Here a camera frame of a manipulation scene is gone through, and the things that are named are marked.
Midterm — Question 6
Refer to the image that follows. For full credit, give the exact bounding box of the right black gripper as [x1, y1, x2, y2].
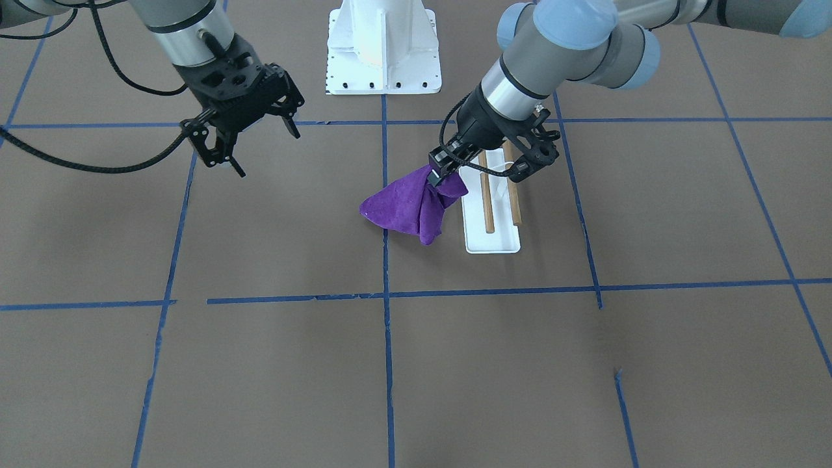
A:
[175, 34, 306, 178]

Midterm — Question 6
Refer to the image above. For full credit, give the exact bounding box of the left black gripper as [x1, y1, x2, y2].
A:
[427, 86, 561, 187]

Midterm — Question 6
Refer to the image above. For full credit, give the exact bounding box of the purple towel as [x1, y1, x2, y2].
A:
[359, 165, 469, 246]

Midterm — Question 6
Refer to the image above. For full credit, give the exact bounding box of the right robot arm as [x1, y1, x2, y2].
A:
[2, 1, 304, 177]

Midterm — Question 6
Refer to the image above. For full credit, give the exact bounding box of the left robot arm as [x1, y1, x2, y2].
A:
[426, 1, 830, 187]

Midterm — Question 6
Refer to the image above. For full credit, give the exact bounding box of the wooden rack rod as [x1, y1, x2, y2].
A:
[478, 151, 495, 234]
[502, 141, 523, 226]

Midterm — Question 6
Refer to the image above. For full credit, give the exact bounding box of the white rack base tray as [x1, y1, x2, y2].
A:
[460, 166, 521, 254]

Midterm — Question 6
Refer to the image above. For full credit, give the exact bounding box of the white rack support bracket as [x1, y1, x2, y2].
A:
[488, 162, 512, 202]

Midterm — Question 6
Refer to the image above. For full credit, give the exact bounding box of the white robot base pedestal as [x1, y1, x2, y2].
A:
[325, 1, 443, 96]

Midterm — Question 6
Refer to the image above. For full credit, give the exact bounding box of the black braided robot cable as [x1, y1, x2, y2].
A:
[0, 0, 215, 175]

